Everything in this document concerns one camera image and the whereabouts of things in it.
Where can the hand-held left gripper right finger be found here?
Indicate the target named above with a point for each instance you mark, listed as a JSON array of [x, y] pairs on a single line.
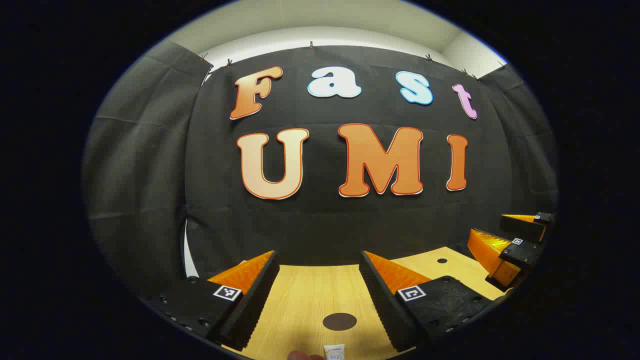
[[382, 305]]

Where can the white toothpaste tube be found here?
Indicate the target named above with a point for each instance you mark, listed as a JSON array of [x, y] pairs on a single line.
[[334, 352]]

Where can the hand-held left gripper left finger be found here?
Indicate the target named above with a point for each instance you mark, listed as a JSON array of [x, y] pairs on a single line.
[[250, 305]]

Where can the black backdrop cloth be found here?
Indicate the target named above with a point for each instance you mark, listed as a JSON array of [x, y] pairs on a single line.
[[320, 225]]

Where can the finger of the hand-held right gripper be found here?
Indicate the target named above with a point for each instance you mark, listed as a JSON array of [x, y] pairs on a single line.
[[525, 226], [520, 252]]

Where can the light wooden desktop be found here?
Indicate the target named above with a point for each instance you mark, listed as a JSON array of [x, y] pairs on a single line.
[[300, 300]]

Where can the round dark brown coaster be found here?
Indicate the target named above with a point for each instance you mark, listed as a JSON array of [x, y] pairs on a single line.
[[339, 321]]

